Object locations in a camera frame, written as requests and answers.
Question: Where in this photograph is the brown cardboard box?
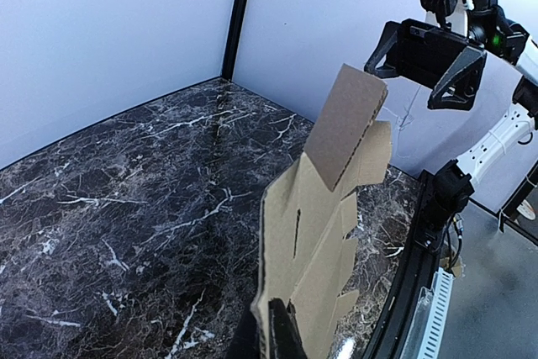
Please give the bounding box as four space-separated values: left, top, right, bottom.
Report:
251 65 392 358

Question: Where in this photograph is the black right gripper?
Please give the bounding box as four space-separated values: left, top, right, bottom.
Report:
364 18 487 110

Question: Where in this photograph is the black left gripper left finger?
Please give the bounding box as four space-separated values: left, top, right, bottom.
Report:
229 304 260 359

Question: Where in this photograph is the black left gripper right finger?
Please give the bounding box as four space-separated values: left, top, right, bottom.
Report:
269 298 307 359

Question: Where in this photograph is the white slotted cable duct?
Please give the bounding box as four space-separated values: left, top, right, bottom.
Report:
416 267 454 359

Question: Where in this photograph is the black right corner post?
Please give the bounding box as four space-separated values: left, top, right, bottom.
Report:
221 0 248 81

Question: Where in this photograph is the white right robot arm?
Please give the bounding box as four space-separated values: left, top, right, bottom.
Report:
365 0 537 211

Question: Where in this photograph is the black curved front rail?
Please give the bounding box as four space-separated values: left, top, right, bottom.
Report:
362 171 448 359

